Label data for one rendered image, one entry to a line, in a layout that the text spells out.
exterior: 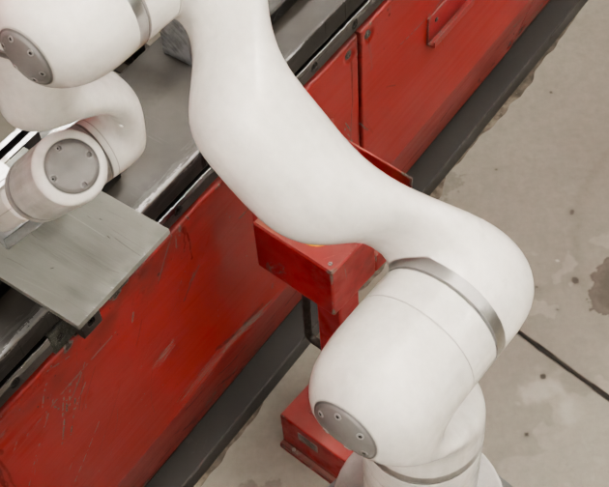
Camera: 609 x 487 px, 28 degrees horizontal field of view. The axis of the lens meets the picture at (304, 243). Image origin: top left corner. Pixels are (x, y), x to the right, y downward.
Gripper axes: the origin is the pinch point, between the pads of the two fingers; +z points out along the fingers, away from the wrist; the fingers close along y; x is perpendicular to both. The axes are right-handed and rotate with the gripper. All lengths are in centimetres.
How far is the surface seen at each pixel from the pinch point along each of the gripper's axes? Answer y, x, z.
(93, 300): 1.5, 15.2, -9.2
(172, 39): -40.8, -6.2, 19.3
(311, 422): -35, 69, 61
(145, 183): -20.7, 8.8, 12.5
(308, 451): -33, 75, 66
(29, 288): 6.0, 9.6, -4.4
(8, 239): 3.6, 3.1, -1.4
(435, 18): -98, 19, 39
